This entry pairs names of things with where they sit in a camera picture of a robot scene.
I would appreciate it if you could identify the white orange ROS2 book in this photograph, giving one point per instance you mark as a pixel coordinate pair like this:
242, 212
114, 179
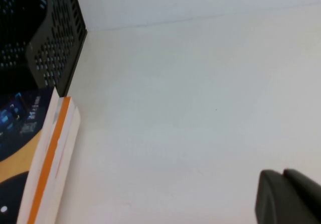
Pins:
65, 143

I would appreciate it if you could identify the black perforated book stand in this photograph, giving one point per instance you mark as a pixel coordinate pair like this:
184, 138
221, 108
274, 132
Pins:
57, 33

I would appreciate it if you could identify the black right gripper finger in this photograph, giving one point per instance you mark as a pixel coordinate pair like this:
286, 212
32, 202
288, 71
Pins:
288, 199

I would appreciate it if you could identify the black cover robot book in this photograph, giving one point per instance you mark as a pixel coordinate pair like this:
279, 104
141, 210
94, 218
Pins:
15, 143

